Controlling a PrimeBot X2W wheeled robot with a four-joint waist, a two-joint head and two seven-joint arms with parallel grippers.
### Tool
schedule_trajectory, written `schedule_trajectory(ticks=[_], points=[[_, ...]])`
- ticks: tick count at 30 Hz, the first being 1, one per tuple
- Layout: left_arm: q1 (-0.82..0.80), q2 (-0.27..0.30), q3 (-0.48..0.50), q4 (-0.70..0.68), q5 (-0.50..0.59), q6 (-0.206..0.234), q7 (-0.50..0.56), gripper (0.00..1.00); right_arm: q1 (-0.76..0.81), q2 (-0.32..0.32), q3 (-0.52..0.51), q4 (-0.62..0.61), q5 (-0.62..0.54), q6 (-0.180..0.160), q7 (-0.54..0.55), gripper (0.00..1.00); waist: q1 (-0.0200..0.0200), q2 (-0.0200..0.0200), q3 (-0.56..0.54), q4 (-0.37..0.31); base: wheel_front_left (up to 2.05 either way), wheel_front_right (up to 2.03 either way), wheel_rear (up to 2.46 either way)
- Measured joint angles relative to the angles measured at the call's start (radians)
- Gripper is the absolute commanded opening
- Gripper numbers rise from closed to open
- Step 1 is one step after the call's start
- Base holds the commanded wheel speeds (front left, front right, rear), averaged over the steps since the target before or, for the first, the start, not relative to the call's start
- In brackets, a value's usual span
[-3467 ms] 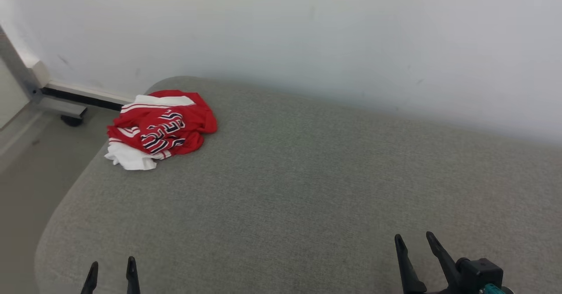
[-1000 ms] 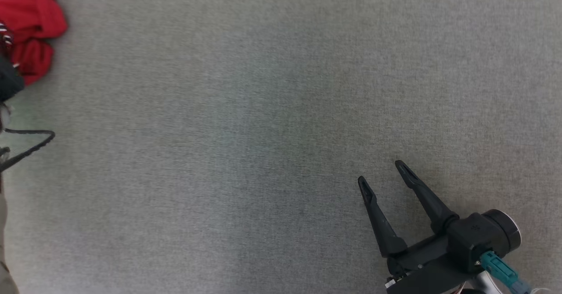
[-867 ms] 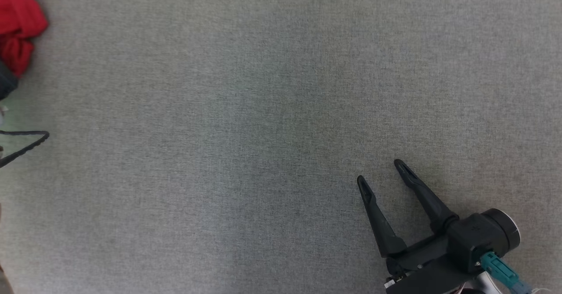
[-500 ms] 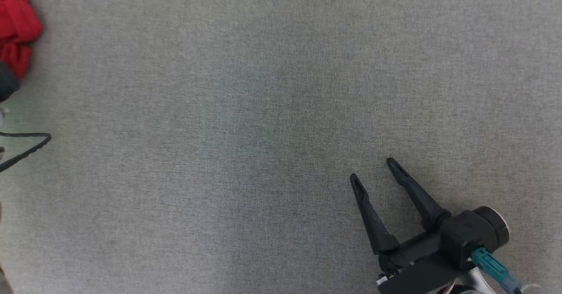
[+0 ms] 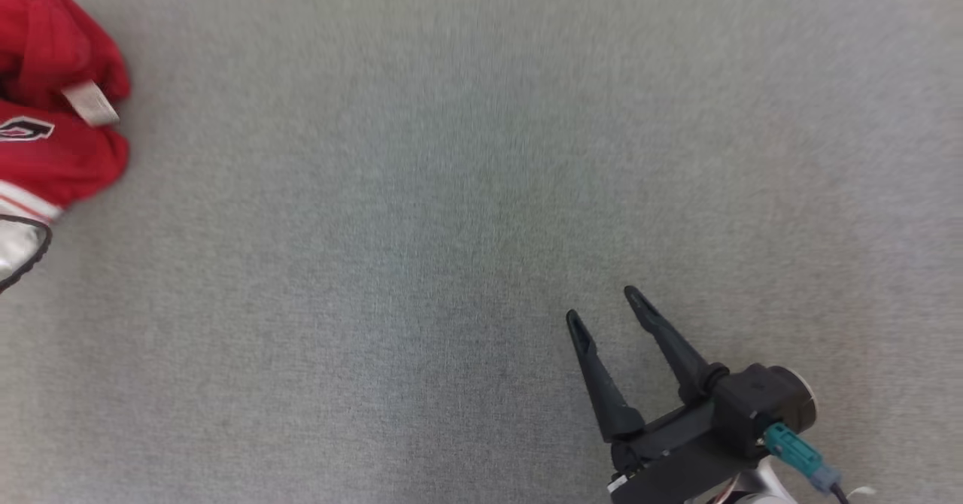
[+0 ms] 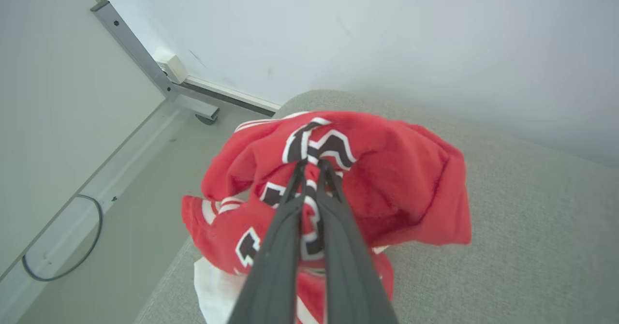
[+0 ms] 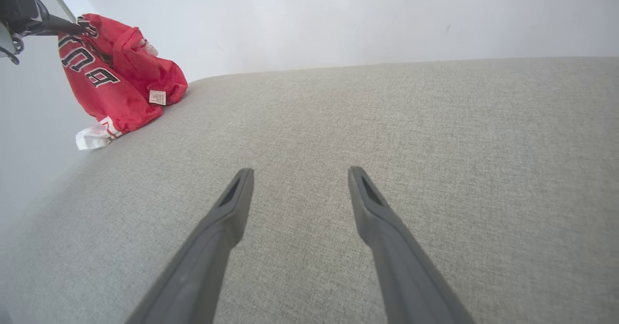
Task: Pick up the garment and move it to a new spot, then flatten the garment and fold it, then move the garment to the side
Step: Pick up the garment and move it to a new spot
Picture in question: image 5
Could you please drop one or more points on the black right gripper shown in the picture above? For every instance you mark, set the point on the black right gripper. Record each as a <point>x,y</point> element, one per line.
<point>669,459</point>

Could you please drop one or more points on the red white sports shorts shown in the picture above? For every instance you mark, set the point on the red white sports shorts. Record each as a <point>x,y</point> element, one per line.
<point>60,45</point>

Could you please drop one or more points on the grey fabric sofa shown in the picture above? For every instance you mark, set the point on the grey fabric sofa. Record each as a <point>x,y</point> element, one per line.
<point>421,226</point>

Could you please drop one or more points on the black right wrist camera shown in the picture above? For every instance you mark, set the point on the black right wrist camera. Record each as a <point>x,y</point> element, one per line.
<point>752,406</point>

